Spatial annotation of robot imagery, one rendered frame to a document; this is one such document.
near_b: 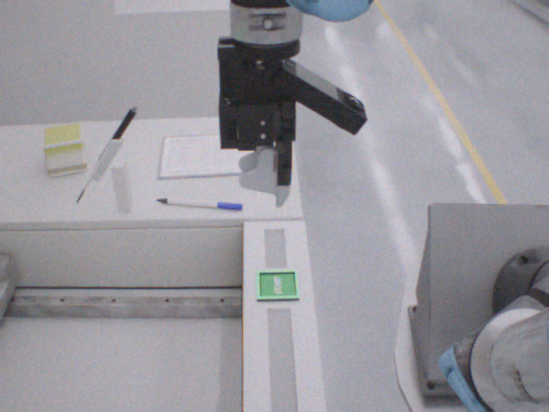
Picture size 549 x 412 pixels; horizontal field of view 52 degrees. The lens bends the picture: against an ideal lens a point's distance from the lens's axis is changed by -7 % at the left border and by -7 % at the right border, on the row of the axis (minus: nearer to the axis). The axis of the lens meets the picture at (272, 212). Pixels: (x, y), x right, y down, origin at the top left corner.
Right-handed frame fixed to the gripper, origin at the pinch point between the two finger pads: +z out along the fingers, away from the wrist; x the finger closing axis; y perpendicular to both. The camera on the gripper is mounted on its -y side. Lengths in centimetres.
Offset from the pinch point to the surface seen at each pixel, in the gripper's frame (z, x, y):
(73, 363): 28.7, 1.8, 31.9
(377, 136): 110, -216, -61
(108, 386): 28.7, 5.9, 25.7
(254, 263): 14.7, -5.1, 3.8
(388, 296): 111, -97, -44
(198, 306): 25.9, -8.1, 12.8
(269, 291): 14.2, 1.3, 1.9
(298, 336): 14.7, 9.1, -1.5
